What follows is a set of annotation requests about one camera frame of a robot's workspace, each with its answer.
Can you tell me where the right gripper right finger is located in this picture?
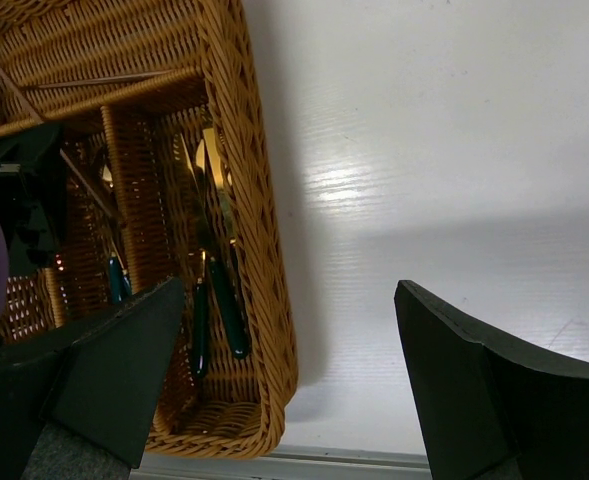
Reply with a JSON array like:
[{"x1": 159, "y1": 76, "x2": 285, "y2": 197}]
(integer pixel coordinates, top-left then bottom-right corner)
[{"x1": 394, "y1": 280, "x2": 589, "y2": 479}]

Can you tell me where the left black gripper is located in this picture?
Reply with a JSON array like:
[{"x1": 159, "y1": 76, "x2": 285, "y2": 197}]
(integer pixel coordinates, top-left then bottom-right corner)
[{"x1": 0, "y1": 122, "x2": 68, "y2": 277}]

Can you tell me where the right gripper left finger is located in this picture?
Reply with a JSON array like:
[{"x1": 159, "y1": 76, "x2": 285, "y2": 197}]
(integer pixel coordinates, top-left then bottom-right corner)
[{"x1": 0, "y1": 278, "x2": 184, "y2": 479}]

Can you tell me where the gold spoon green handle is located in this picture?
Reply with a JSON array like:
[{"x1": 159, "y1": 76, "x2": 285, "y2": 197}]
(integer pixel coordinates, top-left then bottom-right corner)
[{"x1": 99, "y1": 164, "x2": 132, "y2": 304}]

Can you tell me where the copper chopstick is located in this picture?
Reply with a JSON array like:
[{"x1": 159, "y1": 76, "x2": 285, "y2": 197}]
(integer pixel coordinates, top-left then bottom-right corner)
[
  {"x1": 25, "y1": 70, "x2": 171, "y2": 91},
  {"x1": 0, "y1": 37, "x2": 118, "y2": 221}
]

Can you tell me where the brown wicker cutlery tray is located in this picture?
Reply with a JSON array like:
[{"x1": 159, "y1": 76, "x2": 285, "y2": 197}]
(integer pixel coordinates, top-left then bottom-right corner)
[{"x1": 0, "y1": 1, "x2": 298, "y2": 459}]

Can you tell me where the aluminium front rail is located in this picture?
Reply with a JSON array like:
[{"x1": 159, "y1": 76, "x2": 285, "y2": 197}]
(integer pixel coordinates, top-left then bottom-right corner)
[{"x1": 130, "y1": 446, "x2": 432, "y2": 479}]

